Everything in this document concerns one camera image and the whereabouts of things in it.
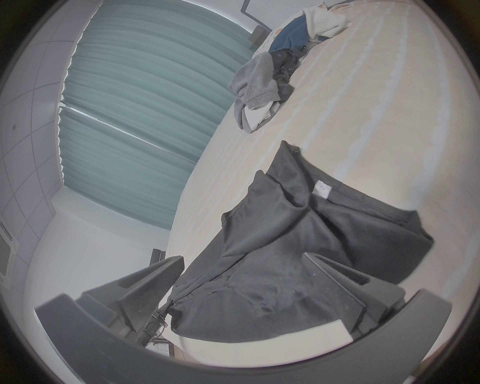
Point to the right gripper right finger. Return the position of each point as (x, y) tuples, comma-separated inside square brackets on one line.
[(348, 296)]

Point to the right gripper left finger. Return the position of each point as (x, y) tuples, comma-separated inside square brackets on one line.
[(146, 296)]

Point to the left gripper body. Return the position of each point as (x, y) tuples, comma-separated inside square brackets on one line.
[(152, 328)]

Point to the black T-shirt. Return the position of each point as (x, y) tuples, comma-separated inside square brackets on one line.
[(281, 262)]

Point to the bed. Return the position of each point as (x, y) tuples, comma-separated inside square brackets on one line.
[(375, 112)]

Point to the blue-green curtain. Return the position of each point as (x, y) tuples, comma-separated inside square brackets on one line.
[(123, 168), (168, 67)]

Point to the grey knitted garment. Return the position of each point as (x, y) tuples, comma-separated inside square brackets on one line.
[(257, 86)]

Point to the black shiny garment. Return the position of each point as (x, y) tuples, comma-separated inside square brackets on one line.
[(285, 71)]

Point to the dark blue garment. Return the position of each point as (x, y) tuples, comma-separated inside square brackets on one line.
[(292, 35)]

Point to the grey bedside table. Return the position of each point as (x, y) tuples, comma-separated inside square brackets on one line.
[(258, 35)]

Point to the white garment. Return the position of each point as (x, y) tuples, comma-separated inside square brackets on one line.
[(326, 20)]

